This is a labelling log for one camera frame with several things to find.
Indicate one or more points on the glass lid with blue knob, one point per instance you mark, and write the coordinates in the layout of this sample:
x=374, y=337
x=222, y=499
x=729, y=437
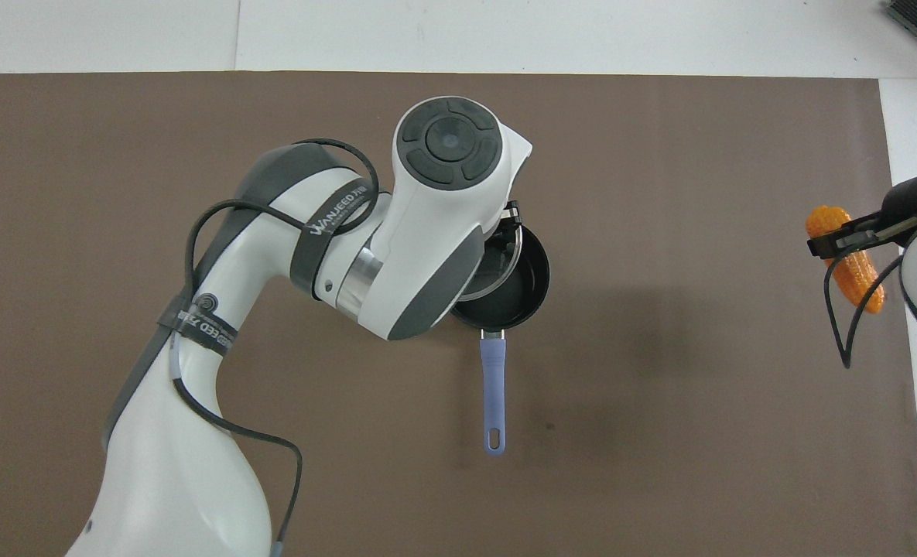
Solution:
x=497, y=263

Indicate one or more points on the orange corn cob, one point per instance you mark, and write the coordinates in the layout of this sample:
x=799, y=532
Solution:
x=860, y=278

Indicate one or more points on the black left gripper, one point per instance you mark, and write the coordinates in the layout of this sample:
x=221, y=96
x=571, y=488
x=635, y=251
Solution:
x=511, y=210

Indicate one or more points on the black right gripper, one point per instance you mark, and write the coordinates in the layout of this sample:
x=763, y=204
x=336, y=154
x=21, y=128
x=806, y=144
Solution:
x=903, y=213

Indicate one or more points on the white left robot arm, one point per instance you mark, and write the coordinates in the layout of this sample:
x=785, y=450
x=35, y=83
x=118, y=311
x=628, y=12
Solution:
x=419, y=232

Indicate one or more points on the brown table mat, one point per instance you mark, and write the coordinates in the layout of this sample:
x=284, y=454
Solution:
x=698, y=425

